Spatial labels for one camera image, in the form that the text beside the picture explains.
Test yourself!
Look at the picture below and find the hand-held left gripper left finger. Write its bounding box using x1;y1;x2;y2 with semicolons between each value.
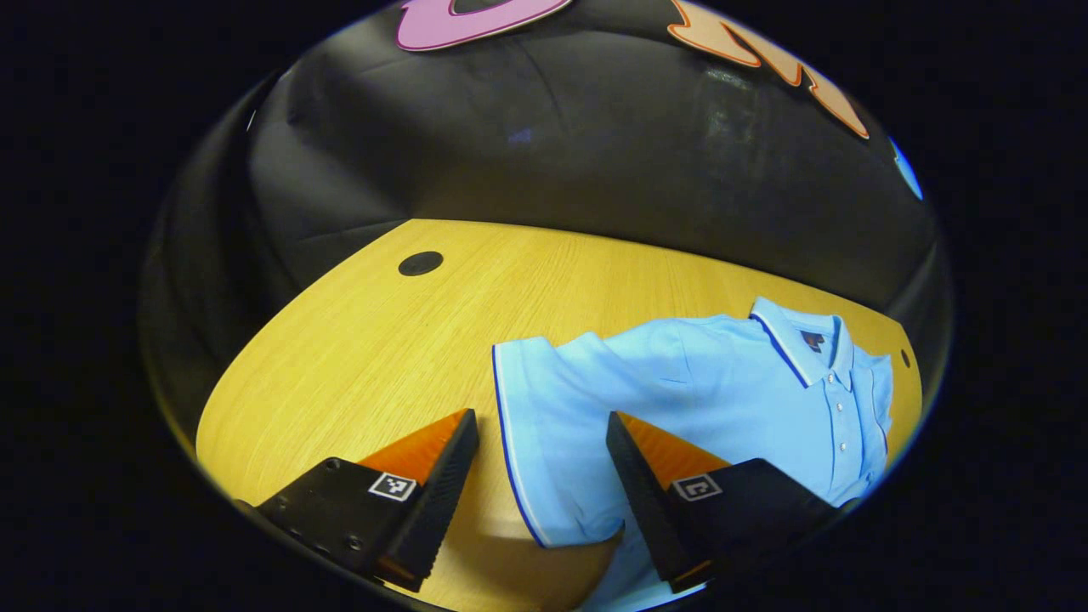
234;408;481;594

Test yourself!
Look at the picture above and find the light blue polo T-shirt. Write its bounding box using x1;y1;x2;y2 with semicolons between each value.
491;296;895;612

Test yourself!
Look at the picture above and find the black backdrop cloth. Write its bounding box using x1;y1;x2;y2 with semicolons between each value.
139;0;955;426

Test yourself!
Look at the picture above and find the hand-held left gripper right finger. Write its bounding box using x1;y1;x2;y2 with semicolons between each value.
605;411;860;595

